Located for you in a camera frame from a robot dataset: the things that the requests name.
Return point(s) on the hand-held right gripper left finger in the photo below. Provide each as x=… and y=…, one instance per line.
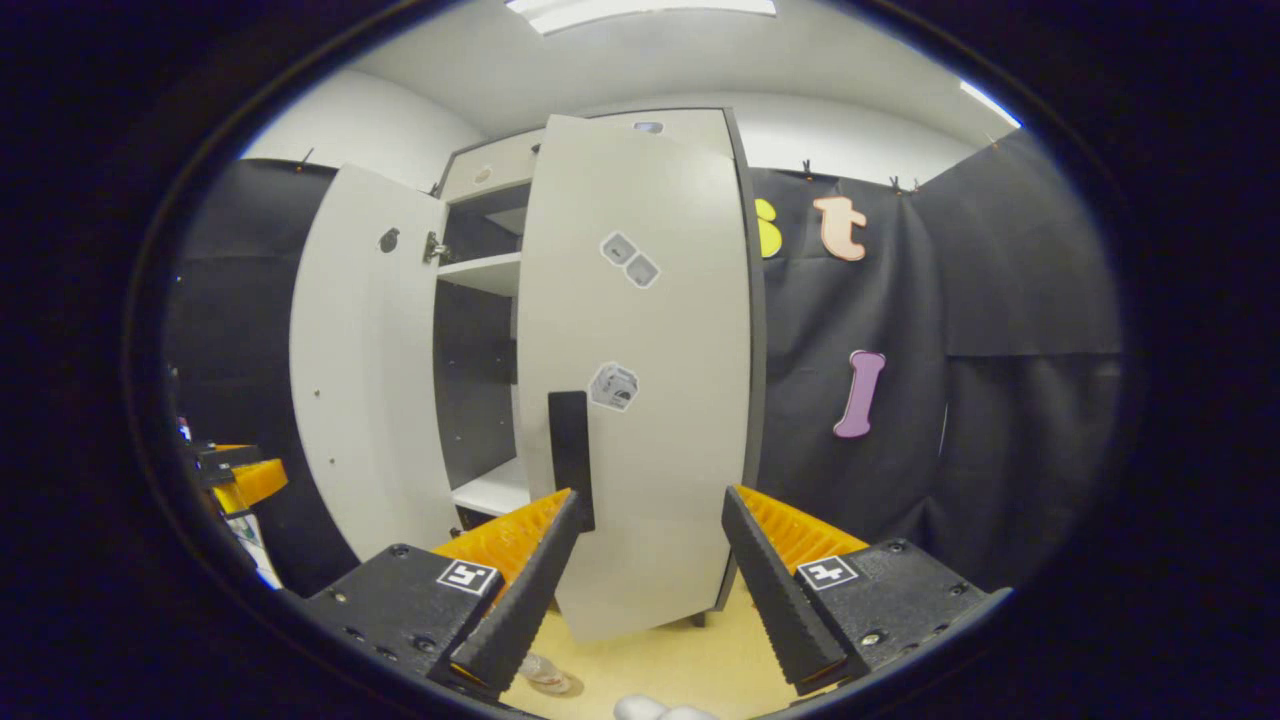
x=525, y=600

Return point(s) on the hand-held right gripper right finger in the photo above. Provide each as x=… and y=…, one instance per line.
x=775, y=590

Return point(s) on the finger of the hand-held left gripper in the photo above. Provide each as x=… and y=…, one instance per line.
x=255, y=478
x=225, y=457

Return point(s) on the clear plastic bottle red label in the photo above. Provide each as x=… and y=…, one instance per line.
x=540, y=668

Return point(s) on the white cabinet door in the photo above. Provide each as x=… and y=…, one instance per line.
x=670, y=450
x=360, y=380

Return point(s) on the white cabinet shelf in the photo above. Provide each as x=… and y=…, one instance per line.
x=490, y=272
x=500, y=490

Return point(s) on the white and grey cabinet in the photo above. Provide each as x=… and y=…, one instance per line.
x=470, y=380

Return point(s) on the white cabinet drawer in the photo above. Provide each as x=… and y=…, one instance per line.
x=490, y=170

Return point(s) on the black backdrop cloth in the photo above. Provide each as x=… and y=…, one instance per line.
x=1000, y=450

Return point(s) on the large ceiling light panel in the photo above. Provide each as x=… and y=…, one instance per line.
x=640, y=12

